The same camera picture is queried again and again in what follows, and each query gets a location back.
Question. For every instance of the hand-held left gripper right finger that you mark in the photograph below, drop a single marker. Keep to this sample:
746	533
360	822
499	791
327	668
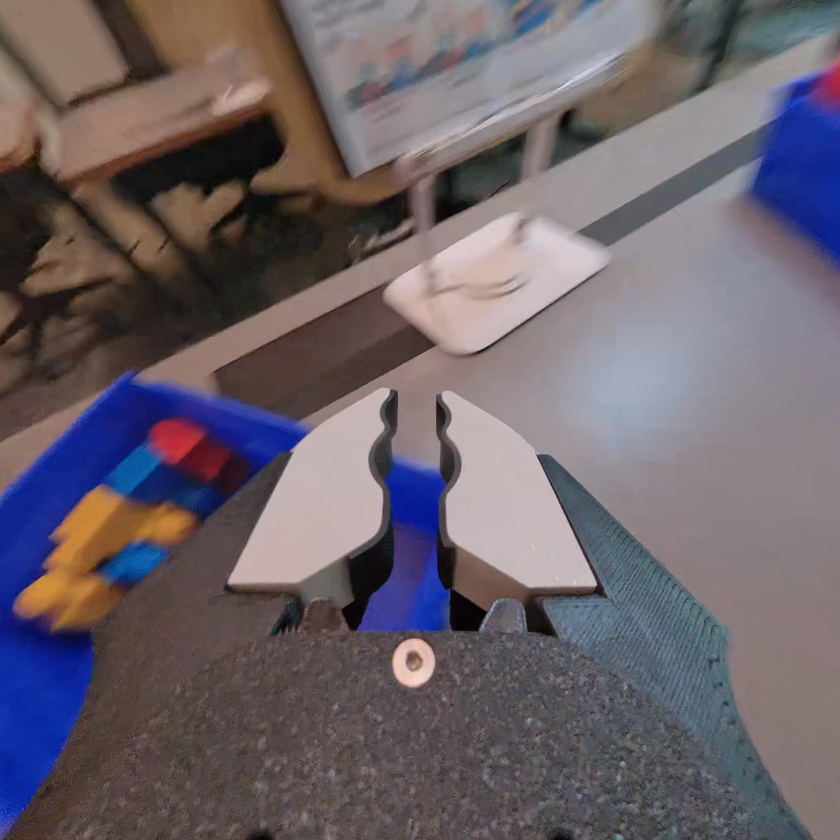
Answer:
512	525

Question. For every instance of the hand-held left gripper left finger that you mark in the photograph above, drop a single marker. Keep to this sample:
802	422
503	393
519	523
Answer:
315	518

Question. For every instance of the pile of mixed mega blocks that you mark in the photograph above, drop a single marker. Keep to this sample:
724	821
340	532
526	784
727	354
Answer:
111	525

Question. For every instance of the blue plastic bin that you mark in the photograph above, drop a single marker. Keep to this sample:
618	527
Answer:
800	170
39	689

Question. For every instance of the wooden desk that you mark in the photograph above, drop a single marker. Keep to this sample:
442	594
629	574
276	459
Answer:
164	111

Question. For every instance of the printed instruction sheet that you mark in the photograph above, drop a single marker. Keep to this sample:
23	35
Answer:
426	65

